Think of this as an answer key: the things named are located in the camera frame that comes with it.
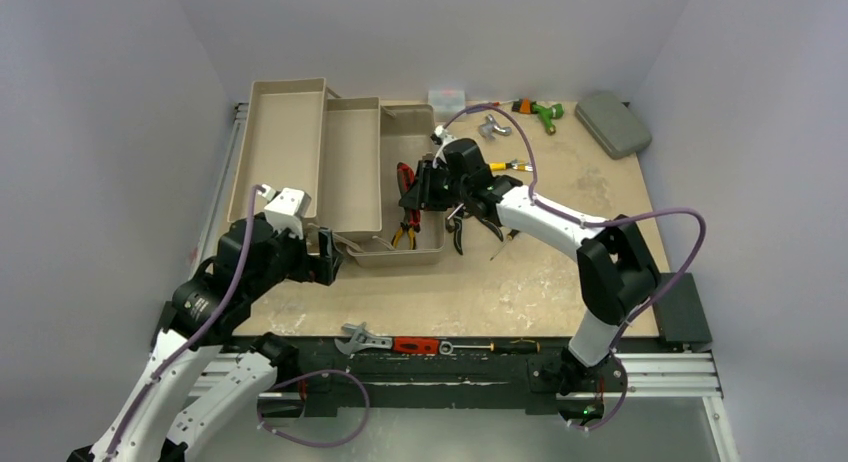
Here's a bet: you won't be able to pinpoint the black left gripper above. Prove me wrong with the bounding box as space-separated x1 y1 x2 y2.
246 218 343 300

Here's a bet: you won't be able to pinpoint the red black folding tool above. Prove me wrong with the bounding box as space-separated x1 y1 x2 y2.
396 162 420 231

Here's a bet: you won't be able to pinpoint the yellow black pliers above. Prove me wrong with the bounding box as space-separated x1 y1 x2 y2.
391 209 421 250

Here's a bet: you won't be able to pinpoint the black grey pruning shears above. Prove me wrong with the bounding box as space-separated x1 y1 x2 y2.
446 210 505 258

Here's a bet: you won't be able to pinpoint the beige plastic tool box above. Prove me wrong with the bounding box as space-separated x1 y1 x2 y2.
225 78 446 268

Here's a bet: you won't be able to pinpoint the yellow black screwdriver large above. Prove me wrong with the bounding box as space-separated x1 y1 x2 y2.
489 229 520 261

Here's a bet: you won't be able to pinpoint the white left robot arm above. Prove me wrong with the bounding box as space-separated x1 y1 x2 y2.
68 211 342 461

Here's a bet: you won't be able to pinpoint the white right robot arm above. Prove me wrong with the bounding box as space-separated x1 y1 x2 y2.
398 138 661 395

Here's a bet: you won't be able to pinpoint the clear plastic screw box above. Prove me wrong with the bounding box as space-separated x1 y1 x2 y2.
427 89 466 122

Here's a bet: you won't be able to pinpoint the red blue small screwdriver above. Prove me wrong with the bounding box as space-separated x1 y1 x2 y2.
465 101 513 113

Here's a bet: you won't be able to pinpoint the green orange spray nozzle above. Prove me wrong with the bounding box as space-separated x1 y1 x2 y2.
511 98 565 135

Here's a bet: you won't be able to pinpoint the black left corner block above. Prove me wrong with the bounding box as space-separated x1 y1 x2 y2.
150 301 176 352

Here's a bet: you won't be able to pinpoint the black corner block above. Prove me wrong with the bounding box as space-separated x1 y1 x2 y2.
150 301 176 352
653 273 713 353

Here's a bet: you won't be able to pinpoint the black orange screwdriver on base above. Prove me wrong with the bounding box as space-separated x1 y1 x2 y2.
451 339 541 354

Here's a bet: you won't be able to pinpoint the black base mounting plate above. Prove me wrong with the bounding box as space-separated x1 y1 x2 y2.
257 337 626 418

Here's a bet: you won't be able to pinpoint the grey sharpening stone block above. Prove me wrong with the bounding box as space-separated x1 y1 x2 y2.
575 91 653 160

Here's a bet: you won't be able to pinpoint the black right corner block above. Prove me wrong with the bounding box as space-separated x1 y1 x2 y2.
653 273 713 353

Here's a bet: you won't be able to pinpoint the small black handled hammer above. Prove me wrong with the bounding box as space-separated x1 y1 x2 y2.
444 203 464 233

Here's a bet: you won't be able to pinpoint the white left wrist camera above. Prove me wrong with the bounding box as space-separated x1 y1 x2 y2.
259 184 311 240

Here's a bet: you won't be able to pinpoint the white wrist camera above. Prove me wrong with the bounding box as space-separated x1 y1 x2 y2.
259 184 311 240
430 125 458 158

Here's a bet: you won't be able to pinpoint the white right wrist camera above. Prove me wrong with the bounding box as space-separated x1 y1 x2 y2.
430 125 458 158

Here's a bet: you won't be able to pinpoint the red handled adjustable wrench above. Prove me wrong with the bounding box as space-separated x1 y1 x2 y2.
334 322 454 355

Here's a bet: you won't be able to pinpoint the aluminium frame rail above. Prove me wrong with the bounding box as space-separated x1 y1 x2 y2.
135 351 723 401

